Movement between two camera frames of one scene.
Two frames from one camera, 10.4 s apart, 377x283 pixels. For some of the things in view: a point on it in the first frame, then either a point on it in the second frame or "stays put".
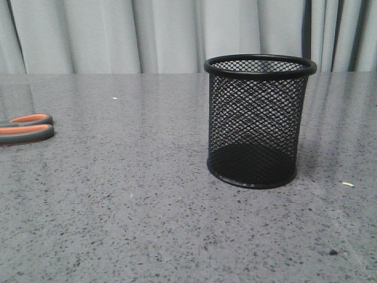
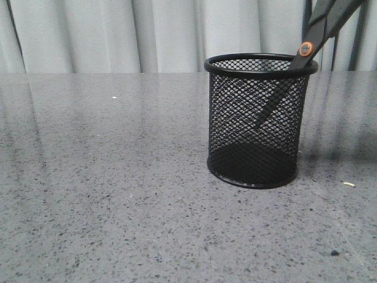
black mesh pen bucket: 257,107 stays put
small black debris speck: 333,252 stays put
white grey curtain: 180,36 stays put
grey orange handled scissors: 26,129 to 326,17
